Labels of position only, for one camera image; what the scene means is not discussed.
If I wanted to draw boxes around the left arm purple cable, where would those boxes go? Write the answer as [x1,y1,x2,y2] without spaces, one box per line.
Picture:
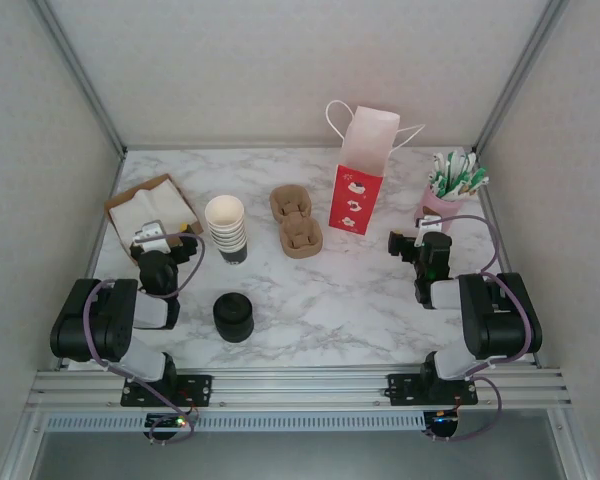
[82,230,205,446]

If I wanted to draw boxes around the brown cardboard tray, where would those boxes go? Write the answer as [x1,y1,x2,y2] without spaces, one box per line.
[103,173,205,256]

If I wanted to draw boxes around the stack of pulp cup carriers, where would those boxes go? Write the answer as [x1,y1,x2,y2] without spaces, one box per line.
[268,184,324,261]

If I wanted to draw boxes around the red printed paper gift bag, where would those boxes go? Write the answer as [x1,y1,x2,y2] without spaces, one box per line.
[324,99,426,236]

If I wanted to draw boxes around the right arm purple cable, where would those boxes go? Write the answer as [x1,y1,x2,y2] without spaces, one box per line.
[419,213,542,444]

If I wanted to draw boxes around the pink holder cup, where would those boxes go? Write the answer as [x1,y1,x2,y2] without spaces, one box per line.
[413,182,466,234]

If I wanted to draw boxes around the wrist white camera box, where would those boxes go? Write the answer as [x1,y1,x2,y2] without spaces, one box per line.
[413,214,441,247]
[131,219,174,255]

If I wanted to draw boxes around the black controller board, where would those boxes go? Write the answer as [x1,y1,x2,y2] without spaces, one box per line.
[144,412,201,446]
[422,409,464,444]

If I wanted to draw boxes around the stack of paper cups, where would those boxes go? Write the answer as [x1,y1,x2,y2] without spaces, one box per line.
[203,194,249,266]

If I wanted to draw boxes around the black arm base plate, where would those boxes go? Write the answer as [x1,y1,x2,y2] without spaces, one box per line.
[387,372,480,406]
[119,373,214,407]

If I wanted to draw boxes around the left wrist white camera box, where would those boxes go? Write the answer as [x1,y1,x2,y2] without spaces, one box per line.
[131,219,174,255]

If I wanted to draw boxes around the aluminium frame post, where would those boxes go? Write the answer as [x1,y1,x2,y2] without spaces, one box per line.
[29,0,129,156]
[472,0,571,154]

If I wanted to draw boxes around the stack of black cup lids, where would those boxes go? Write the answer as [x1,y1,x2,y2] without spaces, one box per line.
[212,292,255,344]

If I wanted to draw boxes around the aluminium front rail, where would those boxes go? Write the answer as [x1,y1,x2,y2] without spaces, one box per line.
[27,368,574,409]

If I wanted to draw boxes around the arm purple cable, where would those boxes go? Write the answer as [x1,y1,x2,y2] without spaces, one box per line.
[82,230,205,446]
[419,213,542,444]

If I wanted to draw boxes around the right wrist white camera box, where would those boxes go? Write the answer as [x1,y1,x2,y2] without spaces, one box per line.
[413,214,441,247]

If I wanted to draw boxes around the aluminium back rail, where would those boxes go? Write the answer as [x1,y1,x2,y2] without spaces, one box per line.
[122,143,477,152]

